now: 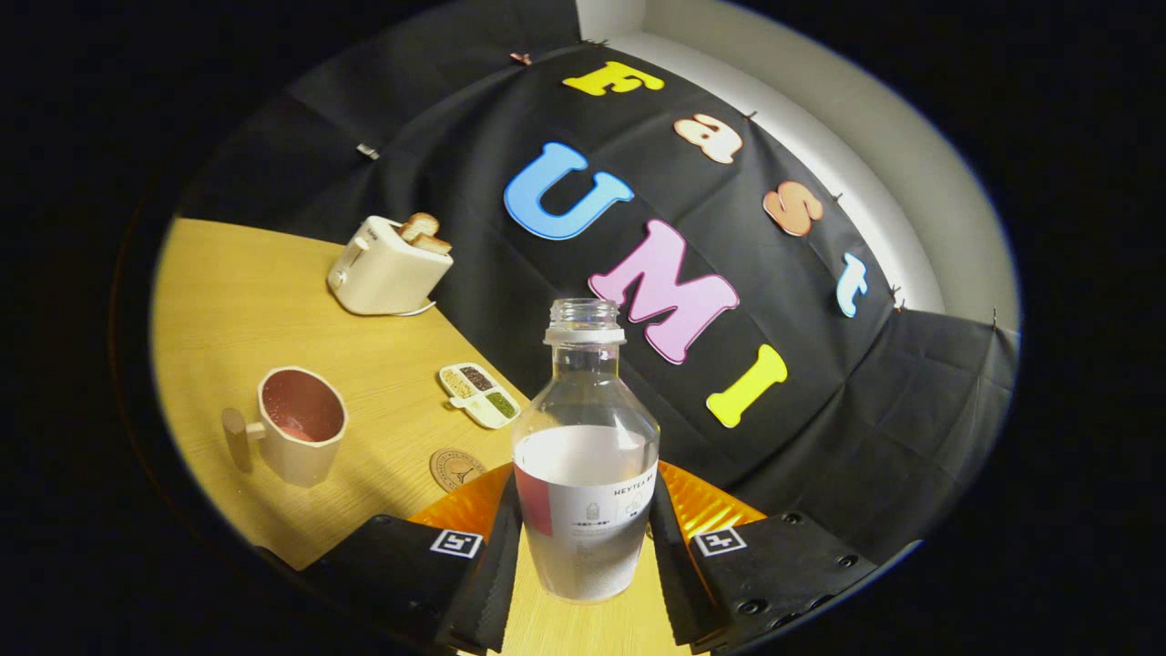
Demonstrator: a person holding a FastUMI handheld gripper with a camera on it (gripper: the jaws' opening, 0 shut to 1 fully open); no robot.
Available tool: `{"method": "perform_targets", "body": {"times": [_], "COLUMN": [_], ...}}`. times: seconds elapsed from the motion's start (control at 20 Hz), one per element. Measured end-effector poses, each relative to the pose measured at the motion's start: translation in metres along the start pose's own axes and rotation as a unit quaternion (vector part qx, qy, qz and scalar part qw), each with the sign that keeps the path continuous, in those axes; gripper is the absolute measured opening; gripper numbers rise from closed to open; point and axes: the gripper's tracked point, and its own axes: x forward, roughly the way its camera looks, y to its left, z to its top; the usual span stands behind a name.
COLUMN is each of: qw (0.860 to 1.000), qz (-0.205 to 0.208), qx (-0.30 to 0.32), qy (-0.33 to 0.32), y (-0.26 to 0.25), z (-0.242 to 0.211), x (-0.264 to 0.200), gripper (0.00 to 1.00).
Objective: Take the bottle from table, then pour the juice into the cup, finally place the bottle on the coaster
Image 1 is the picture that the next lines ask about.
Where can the black backdrop cloth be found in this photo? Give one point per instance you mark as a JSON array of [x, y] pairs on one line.
[[820, 437]]

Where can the white divided snack tray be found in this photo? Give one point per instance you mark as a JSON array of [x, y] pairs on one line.
[[480, 396]]

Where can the small white clip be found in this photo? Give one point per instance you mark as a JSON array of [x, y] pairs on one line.
[[368, 151]]

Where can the toast slice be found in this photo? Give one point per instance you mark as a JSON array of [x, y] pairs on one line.
[[421, 225], [434, 244]]

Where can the round wooden coaster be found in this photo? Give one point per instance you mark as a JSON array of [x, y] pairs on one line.
[[455, 470]]

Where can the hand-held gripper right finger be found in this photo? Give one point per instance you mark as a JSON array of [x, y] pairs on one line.
[[674, 574]]

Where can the wooden table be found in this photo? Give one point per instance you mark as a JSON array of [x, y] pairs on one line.
[[383, 346]]

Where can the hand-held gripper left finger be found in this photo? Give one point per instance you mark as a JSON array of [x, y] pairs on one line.
[[496, 569]]

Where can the clear juice bottle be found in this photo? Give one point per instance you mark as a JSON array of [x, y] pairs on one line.
[[583, 510]]

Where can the cream toaster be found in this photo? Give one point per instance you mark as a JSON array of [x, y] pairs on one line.
[[383, 273]]

